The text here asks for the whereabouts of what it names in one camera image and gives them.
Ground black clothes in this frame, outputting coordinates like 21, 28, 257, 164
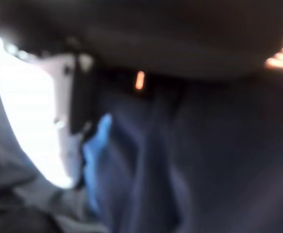
0, 0, 283, 98

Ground blue clothes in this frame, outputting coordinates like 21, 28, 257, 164
82, 72, 283, 233

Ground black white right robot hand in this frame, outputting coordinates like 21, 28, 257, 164
0, 31, 108, 233

